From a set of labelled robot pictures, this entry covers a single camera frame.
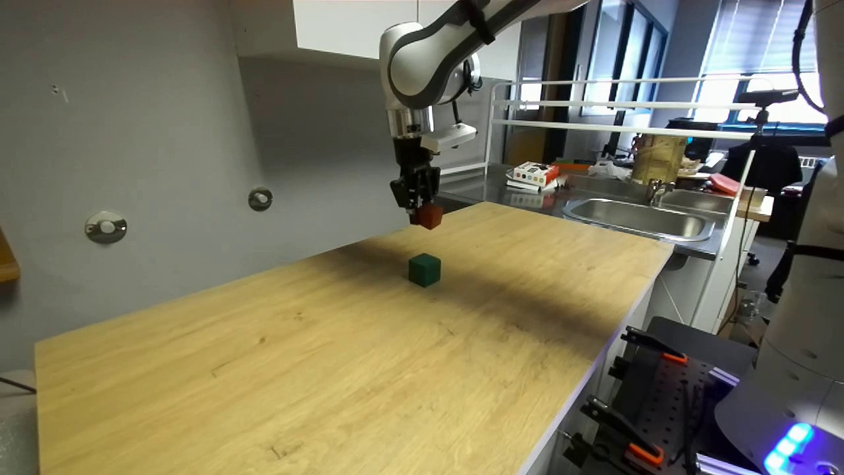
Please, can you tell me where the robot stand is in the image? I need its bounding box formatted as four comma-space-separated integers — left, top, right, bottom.
560, 315, 844, 475

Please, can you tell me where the wooden table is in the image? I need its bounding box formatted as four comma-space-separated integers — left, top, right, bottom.
734, 187, 775, 224

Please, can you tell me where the black clamp with orange tips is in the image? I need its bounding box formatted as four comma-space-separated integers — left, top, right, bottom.
580, 395, 667, 466
620, 325, 690, 367

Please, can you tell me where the camera on mount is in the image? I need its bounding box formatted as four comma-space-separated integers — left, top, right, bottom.
733, 88, 802, 154

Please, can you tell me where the brown paper bag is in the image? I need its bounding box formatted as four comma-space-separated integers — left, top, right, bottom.
631, 132, 688, 186

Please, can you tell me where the red flat object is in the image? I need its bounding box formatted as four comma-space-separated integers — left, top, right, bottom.
709, 172, 744, 196

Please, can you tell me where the steel sink counter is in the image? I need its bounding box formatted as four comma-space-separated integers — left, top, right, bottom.
437, 164, 760, 334

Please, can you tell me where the clear plastic bag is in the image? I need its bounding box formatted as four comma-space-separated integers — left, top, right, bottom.
588, 158, 634, 181

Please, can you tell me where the window with blinds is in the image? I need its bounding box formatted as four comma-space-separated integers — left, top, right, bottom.
698, 0, 829, 127

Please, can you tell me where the white metal rack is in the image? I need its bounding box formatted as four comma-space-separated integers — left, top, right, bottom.
483, 75, 766, 265

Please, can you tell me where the wooden board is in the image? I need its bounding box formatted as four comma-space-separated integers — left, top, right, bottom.
0, 226, 21, 284

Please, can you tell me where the steel tap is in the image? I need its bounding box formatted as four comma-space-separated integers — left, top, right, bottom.
645, 177, 675, 207

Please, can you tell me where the steel sink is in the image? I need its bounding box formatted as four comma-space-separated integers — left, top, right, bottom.
562, 196, 717, 243

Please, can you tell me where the white wall cabinet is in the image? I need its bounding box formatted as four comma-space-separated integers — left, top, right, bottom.
293, 0, 523, 81

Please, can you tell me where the black office chair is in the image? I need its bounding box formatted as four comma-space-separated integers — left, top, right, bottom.
721, 141, 804, 197

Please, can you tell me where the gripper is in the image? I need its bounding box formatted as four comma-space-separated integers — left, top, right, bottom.
390, 135, 441, 213

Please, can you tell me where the orange block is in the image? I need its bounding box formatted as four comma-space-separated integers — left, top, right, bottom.
409, 203, 444, 231

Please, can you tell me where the stack of colourful boxes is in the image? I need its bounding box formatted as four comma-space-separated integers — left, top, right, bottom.
506, 161, 569, 193

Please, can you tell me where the green block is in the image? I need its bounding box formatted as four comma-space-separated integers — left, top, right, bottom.
407, 253, 442, 289

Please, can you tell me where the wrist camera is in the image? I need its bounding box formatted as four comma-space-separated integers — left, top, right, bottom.
421, 123, 478, 154

